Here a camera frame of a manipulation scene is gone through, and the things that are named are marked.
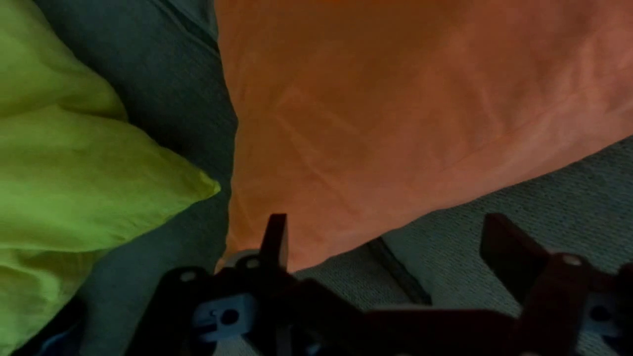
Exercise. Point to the orange pillow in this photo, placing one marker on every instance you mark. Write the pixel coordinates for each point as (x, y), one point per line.
(421, 111)

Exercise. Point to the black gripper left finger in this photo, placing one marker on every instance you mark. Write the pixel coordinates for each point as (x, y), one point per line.
(275, 240)

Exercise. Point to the yellow pillow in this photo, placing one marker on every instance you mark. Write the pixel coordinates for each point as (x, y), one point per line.
(79, 178)

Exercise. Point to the grey fabric couch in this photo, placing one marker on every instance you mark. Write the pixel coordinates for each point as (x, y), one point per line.
(170, 80)

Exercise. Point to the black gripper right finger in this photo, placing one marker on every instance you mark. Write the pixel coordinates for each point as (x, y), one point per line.
(508, 254)

